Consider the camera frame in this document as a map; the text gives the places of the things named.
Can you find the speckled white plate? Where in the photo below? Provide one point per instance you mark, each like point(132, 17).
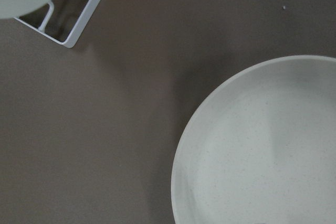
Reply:
point(261, 147)

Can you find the white wire cup rack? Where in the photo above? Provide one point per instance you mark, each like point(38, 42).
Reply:
point(61, 21)

